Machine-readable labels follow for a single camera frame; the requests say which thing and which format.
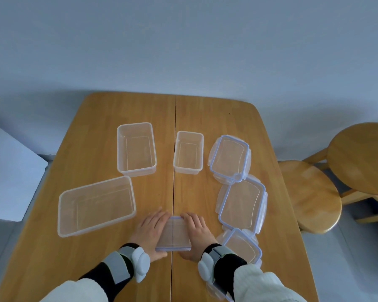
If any person's right hand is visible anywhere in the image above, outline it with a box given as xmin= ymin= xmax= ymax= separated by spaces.
xmin=178 ymin=212 xmax=218 ymax=263

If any person's left hand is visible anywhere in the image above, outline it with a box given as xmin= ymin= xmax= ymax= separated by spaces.
xmin=128 ymin=207 xmax=171 ymax=263

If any small clear lidded plastic container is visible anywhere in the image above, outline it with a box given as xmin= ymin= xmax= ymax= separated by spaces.
xmin=155 ymin=216 xmax=192 ymax=252

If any person's right forearm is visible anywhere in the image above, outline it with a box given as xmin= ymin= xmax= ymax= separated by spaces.
xmin=204 ymin=244 xmax=307 ymax=302

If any person's left forearm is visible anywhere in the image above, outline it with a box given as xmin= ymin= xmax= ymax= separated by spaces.
xmin=39 ymin=243 xmax=140 ymax=302

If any white left wrist tracker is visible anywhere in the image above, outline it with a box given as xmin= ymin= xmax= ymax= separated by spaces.
xmin=131 ymin=247 xmax=151 ymax=284

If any white wrist tracker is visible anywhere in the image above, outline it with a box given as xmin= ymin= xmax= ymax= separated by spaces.
xmin=197 ymin=253 xmax=215 ymax=284
xmin=131 ymin=247 xmax=151 ymax=284

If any white right wrist tracker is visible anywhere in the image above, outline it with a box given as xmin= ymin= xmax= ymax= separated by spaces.
xmin=197 ymin=253 xmax=215 ymax=284

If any medium clear lid blue seal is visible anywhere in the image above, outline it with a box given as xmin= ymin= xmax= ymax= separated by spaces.
xmin=216 ymin=228 xmax=263 ymax=269

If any large clear lid blue seal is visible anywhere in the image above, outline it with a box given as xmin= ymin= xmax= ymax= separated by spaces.
xmin=215 ymin=174 xmax=268 ymax=236

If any large clear plastic container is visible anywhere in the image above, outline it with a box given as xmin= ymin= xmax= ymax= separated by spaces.
xmin=57 ymin=176 xmax=137 ymax=238

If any small open clear plastic container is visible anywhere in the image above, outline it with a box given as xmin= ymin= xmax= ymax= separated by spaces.
xmin=173 ymin=131 xmax=204 ymax=175

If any small clear lid blue seal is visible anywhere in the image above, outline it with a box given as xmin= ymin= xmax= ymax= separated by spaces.
xmin=207 ymin=135 xmax=252 ymax=185

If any medium clear plastic container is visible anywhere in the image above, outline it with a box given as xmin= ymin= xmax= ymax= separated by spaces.
xmin=117 ymin=122 xmax=157 ymax=177

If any low round wooden stool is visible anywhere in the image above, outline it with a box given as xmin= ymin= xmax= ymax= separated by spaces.
xmin=278 ymin=160 xmax=343 ymax=234

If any white board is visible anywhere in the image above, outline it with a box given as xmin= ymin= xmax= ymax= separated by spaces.
xmin=0 ymin=119 xmax=49 ymax=222

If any tall round wooden stool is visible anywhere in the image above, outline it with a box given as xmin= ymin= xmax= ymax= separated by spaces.
xmin=302 ymin=122 xmax=378 ymax=224

